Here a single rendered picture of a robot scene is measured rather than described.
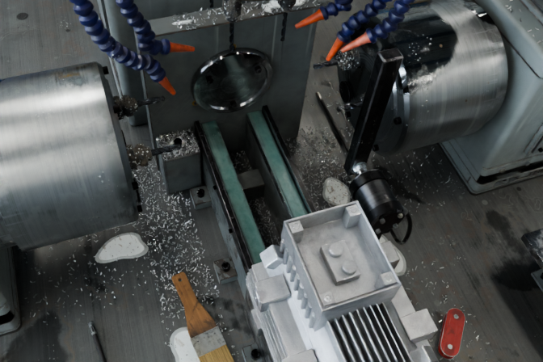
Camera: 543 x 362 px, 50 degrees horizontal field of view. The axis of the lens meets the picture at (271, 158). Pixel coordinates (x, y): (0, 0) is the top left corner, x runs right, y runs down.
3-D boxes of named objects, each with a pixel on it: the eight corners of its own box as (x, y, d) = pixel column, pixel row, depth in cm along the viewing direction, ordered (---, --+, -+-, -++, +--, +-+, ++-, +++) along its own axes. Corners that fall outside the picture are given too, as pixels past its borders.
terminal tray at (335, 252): (276, 249, 75) (280, 221, 70) (349, 227, 78) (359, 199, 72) (311, 334, 69) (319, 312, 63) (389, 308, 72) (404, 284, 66)
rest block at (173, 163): (160, 170, 114) (154, 132, 105) (194, 162, 116) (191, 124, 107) (167, 195, 111) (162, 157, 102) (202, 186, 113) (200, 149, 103)
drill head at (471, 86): (288, 94, 113) (303, -12, 93) (466, 54, 124) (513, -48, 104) (340, 195, 100) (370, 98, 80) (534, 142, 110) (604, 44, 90)
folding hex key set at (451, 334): (454, 363, 96) (457, 359, 94) (435, 355, 96) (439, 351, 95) (463, 316, 101) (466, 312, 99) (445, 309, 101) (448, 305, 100)
